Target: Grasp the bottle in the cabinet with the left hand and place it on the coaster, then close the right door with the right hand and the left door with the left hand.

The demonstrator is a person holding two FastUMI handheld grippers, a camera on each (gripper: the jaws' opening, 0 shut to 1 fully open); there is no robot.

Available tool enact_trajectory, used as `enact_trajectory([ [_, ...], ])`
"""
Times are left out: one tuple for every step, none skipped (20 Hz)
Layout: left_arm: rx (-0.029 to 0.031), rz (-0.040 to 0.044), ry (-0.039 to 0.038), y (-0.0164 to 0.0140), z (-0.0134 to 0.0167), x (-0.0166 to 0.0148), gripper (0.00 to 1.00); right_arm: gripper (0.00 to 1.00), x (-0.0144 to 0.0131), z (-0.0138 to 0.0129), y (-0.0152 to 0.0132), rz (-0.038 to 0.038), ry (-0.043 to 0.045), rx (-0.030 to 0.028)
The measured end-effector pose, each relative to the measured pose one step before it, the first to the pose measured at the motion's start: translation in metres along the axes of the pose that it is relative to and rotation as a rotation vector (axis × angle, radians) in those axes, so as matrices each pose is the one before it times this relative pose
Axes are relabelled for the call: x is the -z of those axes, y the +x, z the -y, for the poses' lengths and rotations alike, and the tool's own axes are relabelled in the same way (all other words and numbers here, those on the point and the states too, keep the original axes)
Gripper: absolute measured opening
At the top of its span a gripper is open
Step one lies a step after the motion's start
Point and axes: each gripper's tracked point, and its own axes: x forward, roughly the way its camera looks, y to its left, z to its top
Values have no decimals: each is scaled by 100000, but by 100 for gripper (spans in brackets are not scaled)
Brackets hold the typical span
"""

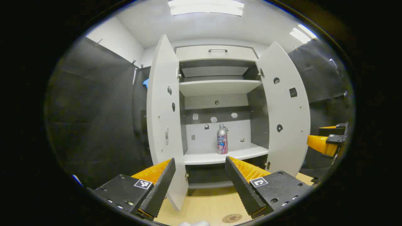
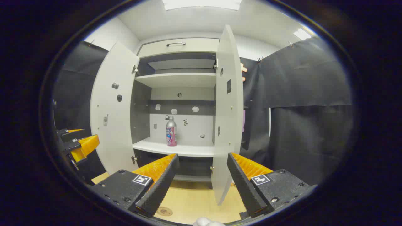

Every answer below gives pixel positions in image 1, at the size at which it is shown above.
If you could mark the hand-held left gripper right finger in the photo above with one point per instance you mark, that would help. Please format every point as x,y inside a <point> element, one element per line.
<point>243,188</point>

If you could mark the white cabinet drawer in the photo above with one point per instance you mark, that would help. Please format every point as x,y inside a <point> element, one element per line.
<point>216,54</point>

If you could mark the silver bottle with pink label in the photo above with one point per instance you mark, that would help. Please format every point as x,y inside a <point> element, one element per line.
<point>222,141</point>

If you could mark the white cabinet door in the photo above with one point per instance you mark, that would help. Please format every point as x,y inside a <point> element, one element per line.
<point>285,119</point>
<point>165,110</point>

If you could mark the white fluffy object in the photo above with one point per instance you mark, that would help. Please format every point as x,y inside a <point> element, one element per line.
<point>194,223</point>

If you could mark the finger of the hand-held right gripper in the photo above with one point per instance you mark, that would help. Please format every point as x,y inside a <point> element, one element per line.
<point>340,129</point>
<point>320,144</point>

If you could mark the long ceiling light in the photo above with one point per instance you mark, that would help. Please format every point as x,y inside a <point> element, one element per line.
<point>301,34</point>

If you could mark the white cabinet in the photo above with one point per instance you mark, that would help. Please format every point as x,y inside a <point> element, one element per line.
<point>220,157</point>

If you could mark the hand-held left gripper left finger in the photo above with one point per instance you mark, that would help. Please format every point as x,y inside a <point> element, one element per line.
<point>160,191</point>

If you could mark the black backdrop cloth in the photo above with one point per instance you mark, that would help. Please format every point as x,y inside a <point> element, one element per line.
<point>320,78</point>
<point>94,125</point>

